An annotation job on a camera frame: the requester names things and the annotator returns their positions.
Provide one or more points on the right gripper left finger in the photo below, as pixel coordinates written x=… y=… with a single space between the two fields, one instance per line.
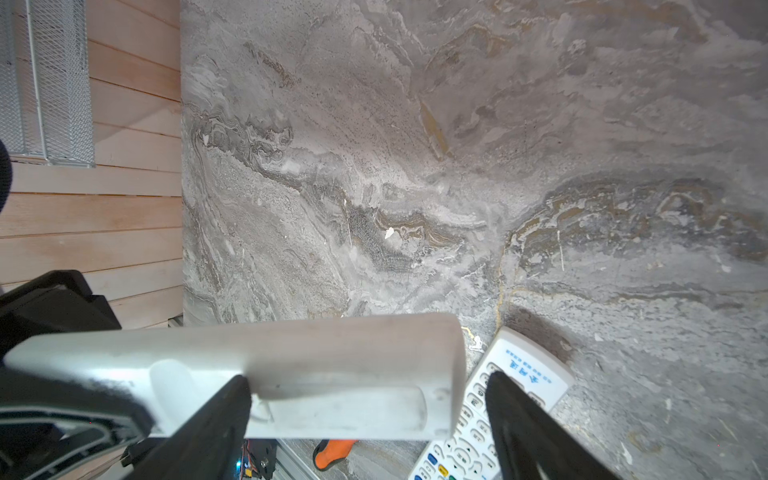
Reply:
x=209 y=444

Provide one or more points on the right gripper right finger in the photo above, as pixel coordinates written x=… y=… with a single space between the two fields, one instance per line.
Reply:
x=529 y=443

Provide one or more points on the orange handled screwdriver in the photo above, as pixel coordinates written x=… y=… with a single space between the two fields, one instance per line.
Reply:
x=328 y=453

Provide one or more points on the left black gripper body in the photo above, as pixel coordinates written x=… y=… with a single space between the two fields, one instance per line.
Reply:
x=59 y=301

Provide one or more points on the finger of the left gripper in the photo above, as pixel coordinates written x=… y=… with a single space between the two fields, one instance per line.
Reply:
x=50 y=428

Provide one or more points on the white remote control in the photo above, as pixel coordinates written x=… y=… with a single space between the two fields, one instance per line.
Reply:
x=469 y=453
x=391 y=377

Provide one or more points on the white wire mesh shelf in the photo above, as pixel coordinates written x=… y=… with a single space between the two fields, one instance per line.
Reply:
x=46 y=108

